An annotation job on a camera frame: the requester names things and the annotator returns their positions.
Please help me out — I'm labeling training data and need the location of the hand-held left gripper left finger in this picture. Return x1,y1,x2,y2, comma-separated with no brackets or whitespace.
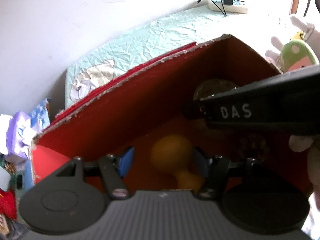
54,146,135,201

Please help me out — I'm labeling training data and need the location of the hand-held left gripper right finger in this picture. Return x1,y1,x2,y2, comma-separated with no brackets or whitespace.
192,146,275,200

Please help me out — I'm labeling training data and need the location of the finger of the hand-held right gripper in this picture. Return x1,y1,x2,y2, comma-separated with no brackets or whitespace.
182,99,207,120

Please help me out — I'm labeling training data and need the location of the brown wooden gourd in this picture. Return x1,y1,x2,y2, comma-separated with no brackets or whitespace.
151,134,204,190

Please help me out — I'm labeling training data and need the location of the clear packing tape roll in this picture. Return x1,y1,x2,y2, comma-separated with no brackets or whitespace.
193,79,238,101

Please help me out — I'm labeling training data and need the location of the red cardboard box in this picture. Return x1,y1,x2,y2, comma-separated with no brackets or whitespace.
31,34,316,196

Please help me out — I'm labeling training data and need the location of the person's right hand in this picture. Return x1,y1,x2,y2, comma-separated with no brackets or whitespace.
289,134,320,193

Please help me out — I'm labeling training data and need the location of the brown pine cone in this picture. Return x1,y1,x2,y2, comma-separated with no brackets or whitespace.
235,132,271,166

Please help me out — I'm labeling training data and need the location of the green plush toy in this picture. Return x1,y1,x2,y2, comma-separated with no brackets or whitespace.
280,40,320,72

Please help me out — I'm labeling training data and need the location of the yellow plush toy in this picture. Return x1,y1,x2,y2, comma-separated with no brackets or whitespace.
291,31,306,42

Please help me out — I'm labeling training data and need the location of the white plush rabbit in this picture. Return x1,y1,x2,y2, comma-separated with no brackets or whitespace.
265,15,320,64

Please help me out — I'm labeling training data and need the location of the blue checkered cloth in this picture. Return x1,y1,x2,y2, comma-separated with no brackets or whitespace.
28,98,52,133

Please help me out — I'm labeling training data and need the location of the purple tissue packet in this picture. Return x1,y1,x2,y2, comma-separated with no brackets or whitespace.
5,111,38,157

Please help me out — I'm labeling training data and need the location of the white square device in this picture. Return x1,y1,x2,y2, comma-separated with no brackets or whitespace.
0,169,11,191

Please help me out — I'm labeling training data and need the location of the red plush toy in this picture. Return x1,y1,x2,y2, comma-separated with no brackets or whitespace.
0,188,18,221

